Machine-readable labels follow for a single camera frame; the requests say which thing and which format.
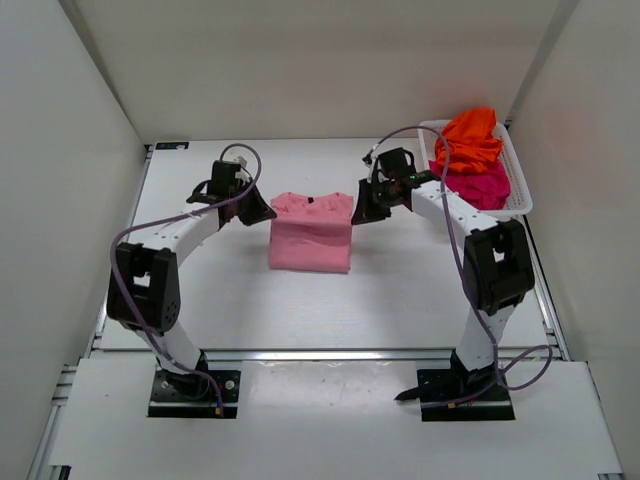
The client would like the light pink t-shirt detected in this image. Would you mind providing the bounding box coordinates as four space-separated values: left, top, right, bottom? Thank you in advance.
268 192 353 274

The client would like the orange t-shirt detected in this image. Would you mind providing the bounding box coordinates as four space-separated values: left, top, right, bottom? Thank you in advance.
434 107 502 174

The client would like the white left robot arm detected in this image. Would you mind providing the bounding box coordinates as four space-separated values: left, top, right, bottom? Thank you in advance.
106 156 276 397

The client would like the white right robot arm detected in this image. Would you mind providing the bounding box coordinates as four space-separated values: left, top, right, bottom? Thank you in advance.
351 148 534 385

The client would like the dark label sticker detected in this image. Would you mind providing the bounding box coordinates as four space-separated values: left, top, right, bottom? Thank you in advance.
154 141 189 150

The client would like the magenta t-shirt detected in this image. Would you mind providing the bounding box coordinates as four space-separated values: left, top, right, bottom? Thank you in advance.
445 158 511 210

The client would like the white perforated plastic basket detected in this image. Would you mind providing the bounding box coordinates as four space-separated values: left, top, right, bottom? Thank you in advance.
418 119 533 218

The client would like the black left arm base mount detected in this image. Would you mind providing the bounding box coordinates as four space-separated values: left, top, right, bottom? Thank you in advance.
147 366 241 419

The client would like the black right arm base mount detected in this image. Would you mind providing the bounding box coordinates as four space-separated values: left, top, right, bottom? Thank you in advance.
394 359 516 422

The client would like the aluminium table edge rail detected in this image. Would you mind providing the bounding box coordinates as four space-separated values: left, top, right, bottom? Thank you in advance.
87 343 532 362

